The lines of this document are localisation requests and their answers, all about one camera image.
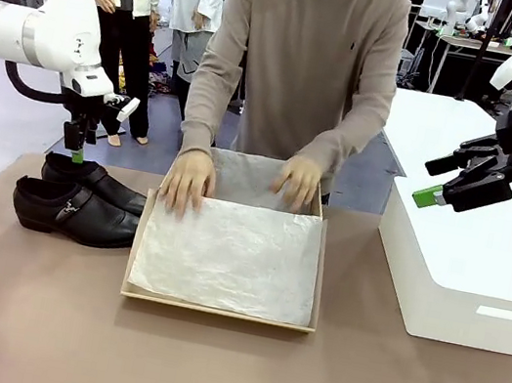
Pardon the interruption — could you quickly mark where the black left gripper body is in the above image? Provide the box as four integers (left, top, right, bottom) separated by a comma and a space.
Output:
57, 86, 111, 132

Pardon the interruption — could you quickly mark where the black leather buckle shoe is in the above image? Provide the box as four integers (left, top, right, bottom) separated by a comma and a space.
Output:
6, 173, 146, 254
35, 150, 152, 217

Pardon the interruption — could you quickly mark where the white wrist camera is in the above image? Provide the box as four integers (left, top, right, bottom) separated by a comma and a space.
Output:
488, 48, 512, 94
102, 92, 142, 126

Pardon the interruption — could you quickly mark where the person's right hand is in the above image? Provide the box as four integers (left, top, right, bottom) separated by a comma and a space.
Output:
154, 145, 222, 225

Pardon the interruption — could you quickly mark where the person in beige sweater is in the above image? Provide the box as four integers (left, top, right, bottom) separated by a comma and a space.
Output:
171, 0, 414, 215

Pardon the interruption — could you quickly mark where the black vertical pole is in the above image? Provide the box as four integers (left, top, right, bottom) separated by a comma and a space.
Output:
453, 0, 505, 106

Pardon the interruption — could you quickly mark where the background table with robots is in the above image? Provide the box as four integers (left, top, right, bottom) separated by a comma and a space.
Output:
424, 31, 512, 108

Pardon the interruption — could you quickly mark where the white side table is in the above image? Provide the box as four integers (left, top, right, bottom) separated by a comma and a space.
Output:
369, 85, 512, 223

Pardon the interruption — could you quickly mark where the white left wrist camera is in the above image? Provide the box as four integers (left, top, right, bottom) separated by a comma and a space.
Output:
102, 92, 142, 126

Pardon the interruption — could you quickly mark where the large white plastic box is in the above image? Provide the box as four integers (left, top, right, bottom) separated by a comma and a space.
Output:
360, 172, 512, 356

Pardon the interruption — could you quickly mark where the person's left hand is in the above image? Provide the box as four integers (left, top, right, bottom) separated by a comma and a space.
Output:
266, 150, 327, 218

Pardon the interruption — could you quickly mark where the cardboard shoe box base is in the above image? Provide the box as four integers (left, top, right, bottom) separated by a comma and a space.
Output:
158, 139, 333, 222

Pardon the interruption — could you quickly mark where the person's left forearm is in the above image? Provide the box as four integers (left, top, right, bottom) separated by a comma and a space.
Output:
293, 74, 397, 185

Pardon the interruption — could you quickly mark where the white tissue paper sheet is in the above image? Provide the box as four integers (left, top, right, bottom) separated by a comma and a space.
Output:
125, 137, 338, 325

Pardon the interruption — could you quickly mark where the colourful clothes pile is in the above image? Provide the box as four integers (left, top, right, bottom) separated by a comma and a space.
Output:
112, 36, 186, 104

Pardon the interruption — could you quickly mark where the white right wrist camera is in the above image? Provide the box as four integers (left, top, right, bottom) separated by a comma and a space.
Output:
488, 48, 512, 94

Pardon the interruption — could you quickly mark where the person's right forearm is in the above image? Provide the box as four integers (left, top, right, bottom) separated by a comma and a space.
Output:
175, 49, 248, 164

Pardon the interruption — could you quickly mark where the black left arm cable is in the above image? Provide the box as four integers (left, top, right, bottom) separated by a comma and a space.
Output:
0, 59, 77, 108

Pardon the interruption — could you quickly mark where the white label sticker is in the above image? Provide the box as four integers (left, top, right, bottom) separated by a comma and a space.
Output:
475, 304, 512, 321

